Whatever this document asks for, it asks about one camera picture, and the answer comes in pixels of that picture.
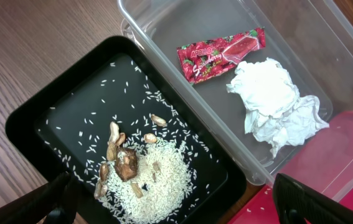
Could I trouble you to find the rice and food scraps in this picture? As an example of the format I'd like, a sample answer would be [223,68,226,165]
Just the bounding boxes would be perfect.
[39,60,220,224]

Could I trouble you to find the red serving tray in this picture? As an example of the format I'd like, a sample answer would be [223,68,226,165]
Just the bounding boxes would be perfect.
[227,110,353,224]

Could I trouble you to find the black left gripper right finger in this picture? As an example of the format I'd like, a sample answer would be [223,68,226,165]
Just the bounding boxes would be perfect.
[272,173,353,224]

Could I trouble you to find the red snack wrapper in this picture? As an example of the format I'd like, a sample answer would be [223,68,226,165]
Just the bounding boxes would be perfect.
[177,27,266,85]

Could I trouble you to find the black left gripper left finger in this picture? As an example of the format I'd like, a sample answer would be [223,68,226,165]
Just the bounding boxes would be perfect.
[0,172,78,223]

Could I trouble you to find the black plastic tray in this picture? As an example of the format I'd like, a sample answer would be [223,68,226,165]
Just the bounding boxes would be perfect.
[6,36,246,223]

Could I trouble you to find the white tissue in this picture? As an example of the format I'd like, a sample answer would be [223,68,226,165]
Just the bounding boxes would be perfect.
[226,58,329,157]

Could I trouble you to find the clear plastic bin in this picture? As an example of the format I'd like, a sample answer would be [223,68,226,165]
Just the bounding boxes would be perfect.
[118,0,353,202]

